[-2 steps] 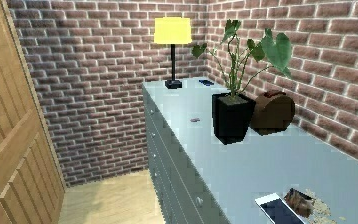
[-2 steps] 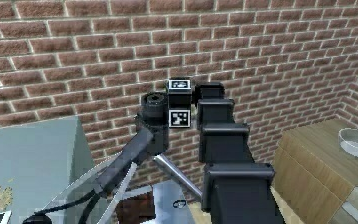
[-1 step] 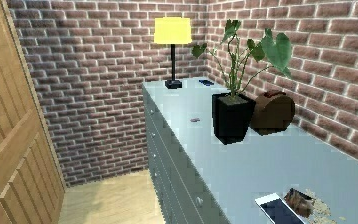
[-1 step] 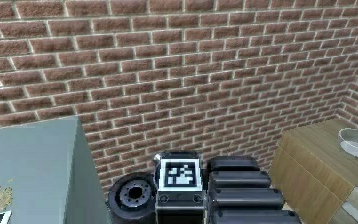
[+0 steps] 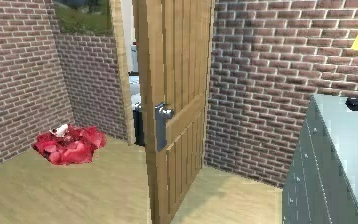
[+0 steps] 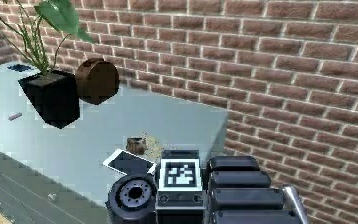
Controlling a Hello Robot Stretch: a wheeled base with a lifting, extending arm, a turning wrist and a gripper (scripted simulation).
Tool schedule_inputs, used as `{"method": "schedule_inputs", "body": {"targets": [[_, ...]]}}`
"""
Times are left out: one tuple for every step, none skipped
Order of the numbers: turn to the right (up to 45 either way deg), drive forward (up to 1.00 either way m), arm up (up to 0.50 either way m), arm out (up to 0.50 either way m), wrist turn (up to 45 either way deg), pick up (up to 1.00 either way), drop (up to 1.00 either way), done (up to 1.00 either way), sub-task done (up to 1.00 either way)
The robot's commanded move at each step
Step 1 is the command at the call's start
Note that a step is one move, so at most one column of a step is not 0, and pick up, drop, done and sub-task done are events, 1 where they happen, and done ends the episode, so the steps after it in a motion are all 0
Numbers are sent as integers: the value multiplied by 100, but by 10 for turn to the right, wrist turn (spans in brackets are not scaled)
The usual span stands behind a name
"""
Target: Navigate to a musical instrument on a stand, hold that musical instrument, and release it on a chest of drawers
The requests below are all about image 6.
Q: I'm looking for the dark blue flat patch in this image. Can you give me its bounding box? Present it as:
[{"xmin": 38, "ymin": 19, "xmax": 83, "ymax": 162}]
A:
[{"xmin": 6, "ymin": 63, "xmax": 34, "ymax": 73}]

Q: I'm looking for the white framed tablet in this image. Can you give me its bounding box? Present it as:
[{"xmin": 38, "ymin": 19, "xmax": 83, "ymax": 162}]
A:
[{"xmin": 102, "ymin": 148, "xmax": 157, "ymax": 177}]

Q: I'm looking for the brown round box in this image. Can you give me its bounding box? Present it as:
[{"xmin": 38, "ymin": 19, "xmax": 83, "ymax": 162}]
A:
[{"xmin": 74, "ymin": 57, "xmax": 121, "ymax": 106}]

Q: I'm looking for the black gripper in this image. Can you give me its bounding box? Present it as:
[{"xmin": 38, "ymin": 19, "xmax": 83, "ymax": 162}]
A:
[{"xmin": 106, "ymin": 173, "xmax": 159, "ymax": 224}]

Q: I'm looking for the pale blue table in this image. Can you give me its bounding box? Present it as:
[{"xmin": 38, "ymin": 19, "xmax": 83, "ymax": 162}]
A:
[{"xmin": 0, "ymin": 61, "xmax": 230, "ymax": 224}]

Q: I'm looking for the green house plant black pot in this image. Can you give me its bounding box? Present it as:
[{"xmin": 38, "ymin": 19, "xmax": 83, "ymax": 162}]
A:
[{"xmin": 0, "ymin": 0, "xmax": 95, "ymax": 130}]

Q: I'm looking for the small brown cup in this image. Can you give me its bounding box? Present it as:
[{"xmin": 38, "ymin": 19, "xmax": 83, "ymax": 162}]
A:
[{"xmin": 125, "ymin": 136, "xmax": 148, "ymax": 156}]

